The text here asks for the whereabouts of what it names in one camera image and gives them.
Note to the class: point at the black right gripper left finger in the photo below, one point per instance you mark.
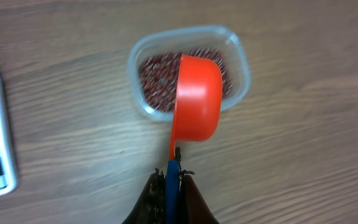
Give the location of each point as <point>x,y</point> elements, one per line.
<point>150,206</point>

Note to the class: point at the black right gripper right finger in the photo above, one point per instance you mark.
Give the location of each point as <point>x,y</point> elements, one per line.
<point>191,207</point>

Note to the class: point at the orange scoop with blue handle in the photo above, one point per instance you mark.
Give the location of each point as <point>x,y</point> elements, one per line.
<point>195,116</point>

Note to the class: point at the red beans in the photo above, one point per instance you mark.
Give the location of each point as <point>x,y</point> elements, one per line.
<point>159,73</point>

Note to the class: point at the clear plastic container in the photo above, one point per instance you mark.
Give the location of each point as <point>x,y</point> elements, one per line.
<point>217,37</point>

